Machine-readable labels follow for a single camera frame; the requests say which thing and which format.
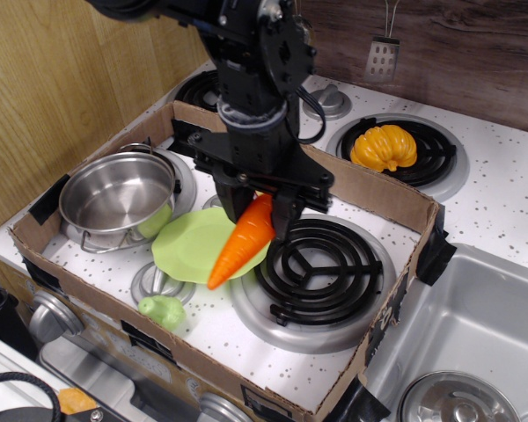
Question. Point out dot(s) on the orange toy carrot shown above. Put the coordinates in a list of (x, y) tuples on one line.
[(252, 232)]

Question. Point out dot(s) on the light green plastic plate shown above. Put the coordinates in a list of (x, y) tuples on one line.
[(187, 248)]

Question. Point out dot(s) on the hanging metal spatula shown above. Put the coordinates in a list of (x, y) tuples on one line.
[(382, 59)]

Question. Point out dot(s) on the silver front right knob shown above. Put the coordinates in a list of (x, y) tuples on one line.
[(214, 408)]

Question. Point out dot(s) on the grey toy sink basin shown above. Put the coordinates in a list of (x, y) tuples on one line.
[(473, 320)]

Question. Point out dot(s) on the back right black burner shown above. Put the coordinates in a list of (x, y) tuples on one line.
[(442, 166)]

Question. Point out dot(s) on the brown cardboard fence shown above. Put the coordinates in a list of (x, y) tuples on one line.
[(213, 353)]

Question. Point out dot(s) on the yellow toy pumpkin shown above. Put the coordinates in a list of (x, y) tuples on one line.
[(388, 147)]

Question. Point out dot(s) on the orange object bottom left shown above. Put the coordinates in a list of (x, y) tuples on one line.
[(74, 400)]

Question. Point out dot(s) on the silver front left knob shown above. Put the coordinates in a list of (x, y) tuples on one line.
[(52, 319)]

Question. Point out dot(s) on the small green toy piece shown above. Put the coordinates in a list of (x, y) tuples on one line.
[(166, 311)]

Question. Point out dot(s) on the front right black burner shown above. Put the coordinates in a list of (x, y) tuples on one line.
[(317, 291)]

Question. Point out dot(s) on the silver sink drain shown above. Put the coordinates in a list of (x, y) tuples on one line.
[(454, 396)]

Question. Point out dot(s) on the stainless steel pot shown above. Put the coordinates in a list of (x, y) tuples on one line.
[(118, 201)]

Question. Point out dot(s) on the silver stove top knob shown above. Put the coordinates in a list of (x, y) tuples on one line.
[(334, 103)]

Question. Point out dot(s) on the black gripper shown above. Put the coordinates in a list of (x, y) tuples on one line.
[(270, 161)]

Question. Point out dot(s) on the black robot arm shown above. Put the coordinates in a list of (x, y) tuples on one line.
[(262, 61)]

